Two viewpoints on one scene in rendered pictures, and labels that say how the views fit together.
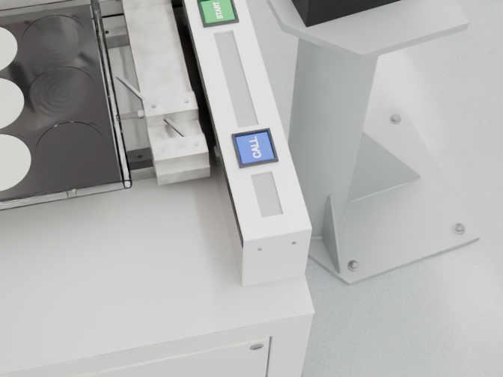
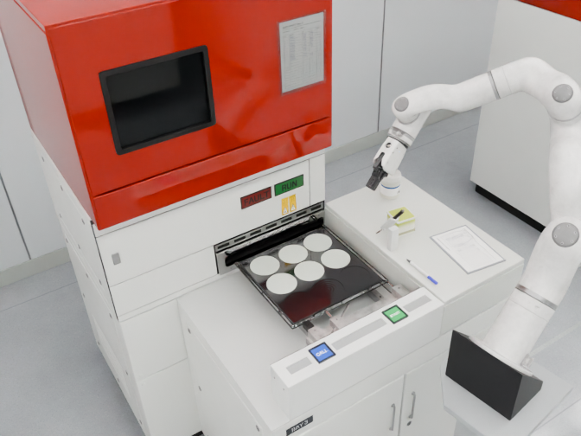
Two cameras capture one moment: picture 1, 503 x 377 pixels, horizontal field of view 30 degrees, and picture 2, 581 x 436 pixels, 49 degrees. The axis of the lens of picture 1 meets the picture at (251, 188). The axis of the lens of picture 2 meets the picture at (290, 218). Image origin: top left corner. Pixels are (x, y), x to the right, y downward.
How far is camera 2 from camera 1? 1.21 m
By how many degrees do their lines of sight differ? 51
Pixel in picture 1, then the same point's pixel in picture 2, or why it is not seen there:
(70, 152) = (298, 303)
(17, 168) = (282, 290)
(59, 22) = (365, 274)
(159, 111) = (335, 322)
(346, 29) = (457, 393)
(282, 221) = (286, 375)
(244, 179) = (303, 355)
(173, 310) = (249, 375)
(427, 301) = not seen: outside the picture
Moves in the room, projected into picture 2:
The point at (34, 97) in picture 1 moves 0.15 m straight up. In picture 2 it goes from (320, 282) to (320, 246)
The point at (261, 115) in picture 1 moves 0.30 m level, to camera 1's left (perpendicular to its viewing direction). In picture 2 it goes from (342, 349) to (307, 280)
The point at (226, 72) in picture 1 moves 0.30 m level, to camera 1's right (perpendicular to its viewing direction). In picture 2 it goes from (360, 330) to (407, 413)
